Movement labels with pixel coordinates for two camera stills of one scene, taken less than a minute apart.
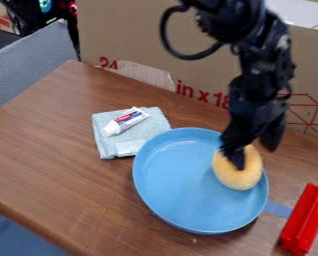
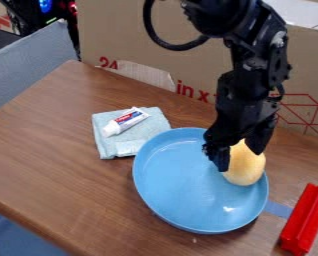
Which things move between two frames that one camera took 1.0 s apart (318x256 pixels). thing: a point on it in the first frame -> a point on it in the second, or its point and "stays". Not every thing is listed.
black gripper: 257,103 -> 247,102
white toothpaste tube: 123,121 stays
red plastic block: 306,221 stays
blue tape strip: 278,209 stays
